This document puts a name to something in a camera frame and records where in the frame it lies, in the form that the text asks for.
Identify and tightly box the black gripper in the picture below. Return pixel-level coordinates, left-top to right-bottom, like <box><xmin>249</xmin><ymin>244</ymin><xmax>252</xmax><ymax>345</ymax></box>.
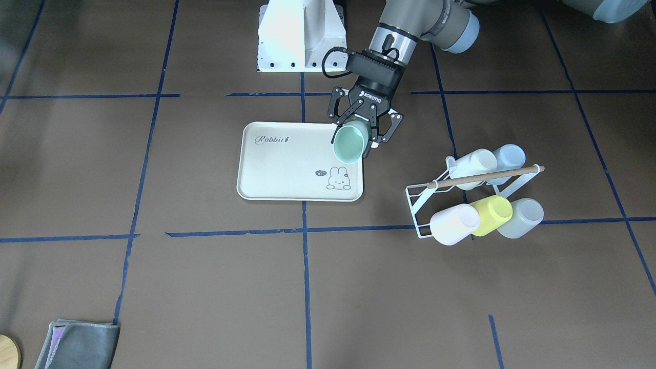
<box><xmin>328</xmin><ymin>75</ymin><xmax>404</xmax><ymax>159</ymax></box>

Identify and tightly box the green cup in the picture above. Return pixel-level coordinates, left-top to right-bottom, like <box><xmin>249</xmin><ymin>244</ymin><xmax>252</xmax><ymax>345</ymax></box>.
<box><xmin>333</xmin><ymin>119</ymin><xmax>370</xmax><ymax>165</ymax></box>

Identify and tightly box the cream rabbit tray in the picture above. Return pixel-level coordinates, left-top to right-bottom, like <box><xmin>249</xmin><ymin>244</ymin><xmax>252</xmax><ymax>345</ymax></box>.
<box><xmin>236</xmin><ymin>121</ymin><xmax>364</xmax><ymax>202</ymax></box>

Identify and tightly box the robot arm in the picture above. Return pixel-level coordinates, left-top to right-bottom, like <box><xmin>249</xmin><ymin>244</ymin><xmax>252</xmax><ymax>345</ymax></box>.
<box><xmin>347</xmin><ymin>1</ymin><xmax>654</xmax><ymax>125</ymax></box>

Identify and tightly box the white cup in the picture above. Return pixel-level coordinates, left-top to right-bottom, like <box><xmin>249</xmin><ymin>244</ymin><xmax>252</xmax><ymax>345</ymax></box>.
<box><xmin>446</xmin><ymin>149</ymin><xmax>498</xmax><ymax>178</ymax></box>

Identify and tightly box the pink cup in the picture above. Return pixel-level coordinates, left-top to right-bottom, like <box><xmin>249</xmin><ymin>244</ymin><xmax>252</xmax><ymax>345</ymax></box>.
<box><xmin>429</xmin><ymin>204</ymin><xmax>481</xmax><ymax>246</ymax></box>

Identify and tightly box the blue cup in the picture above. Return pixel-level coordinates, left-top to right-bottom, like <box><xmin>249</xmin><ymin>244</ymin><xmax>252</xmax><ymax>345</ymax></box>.
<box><xmin>493</xmin><ymin>144</ymin><xmax>526</xmax><ymax>172</ymax></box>

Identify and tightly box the yellow cup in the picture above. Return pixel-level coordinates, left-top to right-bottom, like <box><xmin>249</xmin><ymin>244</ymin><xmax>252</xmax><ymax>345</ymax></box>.
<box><xmin>469</xmin><ymin>195</ymin><xmax>513</xmax><ymax>237</ymax></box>

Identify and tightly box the grey cup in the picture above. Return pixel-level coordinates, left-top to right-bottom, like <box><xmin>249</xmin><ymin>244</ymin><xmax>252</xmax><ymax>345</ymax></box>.
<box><xmin>497</xmin><ymin>198</ymin><xmax>544</xmax><ymax>239</ymax></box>

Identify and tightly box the grey folded cloth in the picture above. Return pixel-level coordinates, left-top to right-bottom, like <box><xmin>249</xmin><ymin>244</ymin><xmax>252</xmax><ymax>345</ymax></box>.
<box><xmin>35</xmin><ymin>318</ymin><xmax>121</xmax><ymax>368</ymax></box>

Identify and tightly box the wooden mug tree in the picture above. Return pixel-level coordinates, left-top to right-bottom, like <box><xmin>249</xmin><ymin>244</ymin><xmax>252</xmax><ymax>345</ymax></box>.
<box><xmin>1</xmin><ymin>334</ymin><xmax>23</xmax><ymax>368</ymax></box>

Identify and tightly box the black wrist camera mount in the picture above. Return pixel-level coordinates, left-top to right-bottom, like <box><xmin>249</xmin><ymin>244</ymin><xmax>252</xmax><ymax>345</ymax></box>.
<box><xmin>346</xmin><ymin>50</ymin><xmax>405</xmax><ymax>89</ymax></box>

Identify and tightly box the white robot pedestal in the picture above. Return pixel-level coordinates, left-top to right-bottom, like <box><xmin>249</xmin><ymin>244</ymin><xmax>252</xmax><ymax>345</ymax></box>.
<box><xmin>256</xmin><ymin>1</ymin><xmax>346</xmax><ymax>73</ymax></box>

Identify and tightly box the white wire cup rack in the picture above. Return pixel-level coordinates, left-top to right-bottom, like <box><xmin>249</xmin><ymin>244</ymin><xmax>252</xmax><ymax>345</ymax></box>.
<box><xmin>405</xmin><ymin>164</ymin><xmax>544</xmax><ymax>239</ymax></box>

